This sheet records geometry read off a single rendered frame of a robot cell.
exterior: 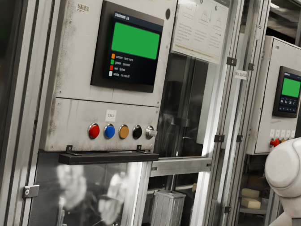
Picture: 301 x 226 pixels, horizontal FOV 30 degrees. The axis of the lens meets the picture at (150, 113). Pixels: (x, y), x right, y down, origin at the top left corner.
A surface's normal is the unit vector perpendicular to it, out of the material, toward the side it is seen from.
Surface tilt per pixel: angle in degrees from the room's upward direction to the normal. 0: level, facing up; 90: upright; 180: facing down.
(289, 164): 85
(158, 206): 90
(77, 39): 90
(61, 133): 90
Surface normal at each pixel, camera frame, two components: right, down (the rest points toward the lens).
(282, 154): -0.81, -0.13
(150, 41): 0.81, 0.16
